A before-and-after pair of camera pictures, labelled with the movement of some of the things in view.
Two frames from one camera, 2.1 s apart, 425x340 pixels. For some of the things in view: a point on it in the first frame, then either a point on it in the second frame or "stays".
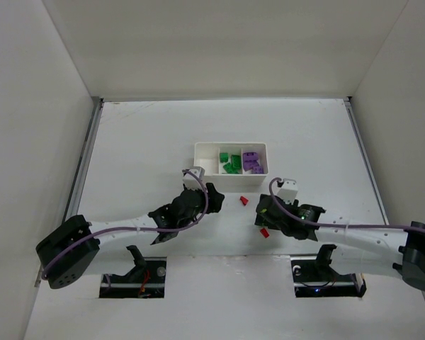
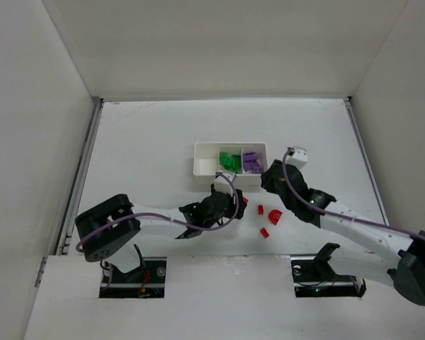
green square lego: (236, 161) stays
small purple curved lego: (258, 170) stays
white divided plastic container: (232, 163) stays
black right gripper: (269, 214) to (273, 178)
